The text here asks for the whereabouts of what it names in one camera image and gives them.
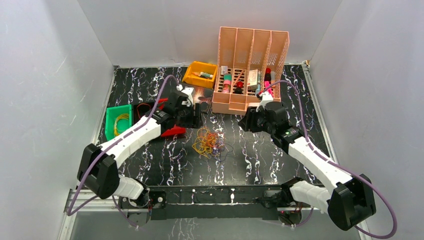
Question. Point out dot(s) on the black plastic bin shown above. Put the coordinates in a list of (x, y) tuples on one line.
[(140, 109)]

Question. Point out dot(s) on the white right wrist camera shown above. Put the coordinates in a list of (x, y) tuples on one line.
[(265, 98)]

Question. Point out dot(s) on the yellow plastic bin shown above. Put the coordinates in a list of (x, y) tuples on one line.
[(198, 66)]

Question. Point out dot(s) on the pink plastic file organizer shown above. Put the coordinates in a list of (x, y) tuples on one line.
[(248, 60)]

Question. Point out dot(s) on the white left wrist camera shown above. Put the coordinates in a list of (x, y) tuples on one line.
[(189, 91)]

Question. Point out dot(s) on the pink pencil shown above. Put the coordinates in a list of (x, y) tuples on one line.
[(240, 74)]

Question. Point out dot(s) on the green white glue stick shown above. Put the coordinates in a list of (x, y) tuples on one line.
[(203, 75)]

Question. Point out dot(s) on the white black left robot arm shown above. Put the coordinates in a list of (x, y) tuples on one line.
[(99, 165)]

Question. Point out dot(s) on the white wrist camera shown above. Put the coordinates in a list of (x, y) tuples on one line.
[(265, 98), (189, 91)]

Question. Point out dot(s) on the red black stamp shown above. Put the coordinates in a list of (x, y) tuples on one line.
[(267, 75), (238, 88)]

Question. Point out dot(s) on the small white eraser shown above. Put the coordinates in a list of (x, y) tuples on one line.
[(223, 69)]

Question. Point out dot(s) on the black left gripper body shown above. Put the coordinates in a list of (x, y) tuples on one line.
[(193, 115)]

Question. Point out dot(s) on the pink glue stick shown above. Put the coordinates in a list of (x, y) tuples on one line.
[(227, 80)]

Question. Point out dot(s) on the black metal base rail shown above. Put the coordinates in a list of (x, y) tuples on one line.
[(212, 202)]

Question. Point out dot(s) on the light blue marker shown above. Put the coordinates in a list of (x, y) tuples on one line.
[(258, 89)]

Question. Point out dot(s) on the white grey card box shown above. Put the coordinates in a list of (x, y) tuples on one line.
[(252, 80)]

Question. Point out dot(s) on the dark book Three Days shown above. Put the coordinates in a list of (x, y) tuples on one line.
[(203, 96)]

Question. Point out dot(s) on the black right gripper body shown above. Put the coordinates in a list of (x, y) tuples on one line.
[(263, 124)]

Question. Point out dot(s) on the green plastic bin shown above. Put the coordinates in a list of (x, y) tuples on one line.
[(117, 120)]

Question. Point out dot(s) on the orange highlighter marker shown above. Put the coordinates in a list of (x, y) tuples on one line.
[(273, 77)]

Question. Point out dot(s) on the red plastic bin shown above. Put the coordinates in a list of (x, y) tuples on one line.
[(174, 131)]

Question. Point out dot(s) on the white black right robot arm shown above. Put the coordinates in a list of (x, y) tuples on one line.
[(345, 198)]

